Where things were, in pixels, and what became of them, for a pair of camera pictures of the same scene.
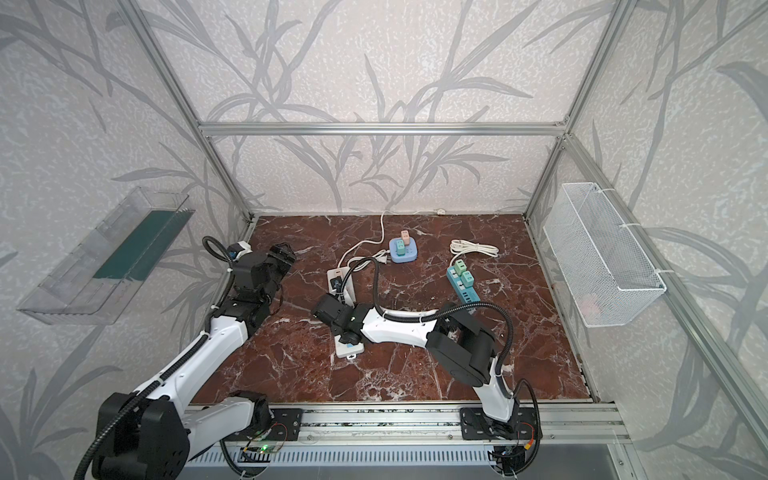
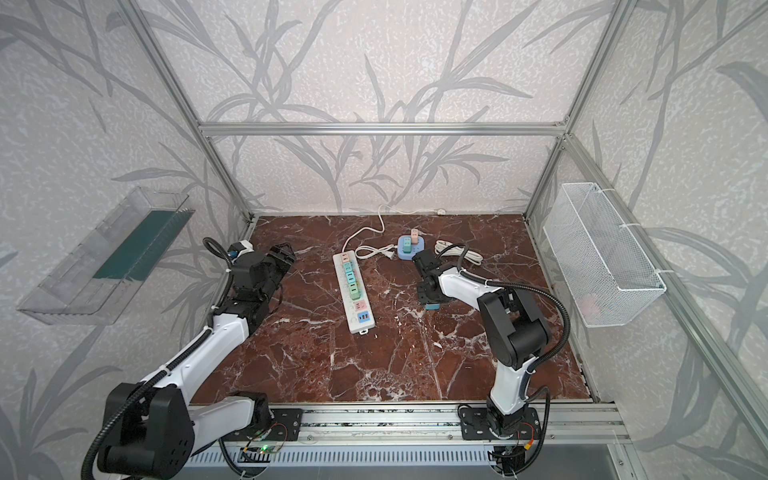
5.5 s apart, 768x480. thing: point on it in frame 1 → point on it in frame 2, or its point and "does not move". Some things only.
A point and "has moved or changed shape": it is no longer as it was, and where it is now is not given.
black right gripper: (336, 285) → (426, 267)
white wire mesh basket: (603, 274) does not move
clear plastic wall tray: (104, 279) does not move
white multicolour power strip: (343, 349) has moved or changed shape
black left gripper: (278, 258) does not move
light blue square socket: (411, 250) has moved or changed shape
